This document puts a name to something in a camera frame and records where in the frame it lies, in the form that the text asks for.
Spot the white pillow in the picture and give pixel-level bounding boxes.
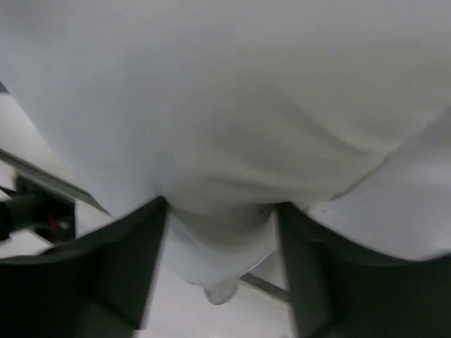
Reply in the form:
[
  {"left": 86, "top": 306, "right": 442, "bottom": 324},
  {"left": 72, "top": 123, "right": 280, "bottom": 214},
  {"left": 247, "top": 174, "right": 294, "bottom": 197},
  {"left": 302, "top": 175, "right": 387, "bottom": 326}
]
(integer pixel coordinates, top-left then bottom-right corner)
[{"left": 1, "top": 1, "right": 450, "bottom": 304}]

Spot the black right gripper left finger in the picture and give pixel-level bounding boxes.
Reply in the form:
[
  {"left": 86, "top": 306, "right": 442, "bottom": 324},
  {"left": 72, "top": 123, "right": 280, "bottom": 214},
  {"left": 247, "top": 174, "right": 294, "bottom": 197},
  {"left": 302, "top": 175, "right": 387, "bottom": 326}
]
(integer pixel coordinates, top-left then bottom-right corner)
[{"left": 1, "top": 197, "right": 167, "bottom": 337}]

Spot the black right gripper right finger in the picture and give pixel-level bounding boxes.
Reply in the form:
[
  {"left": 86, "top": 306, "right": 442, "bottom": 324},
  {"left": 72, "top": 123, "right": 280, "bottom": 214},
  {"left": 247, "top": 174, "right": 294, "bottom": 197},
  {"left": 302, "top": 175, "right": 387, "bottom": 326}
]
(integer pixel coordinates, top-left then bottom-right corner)
[{"left": 276, "top": 203, "right": 450, "bottom": 337}]

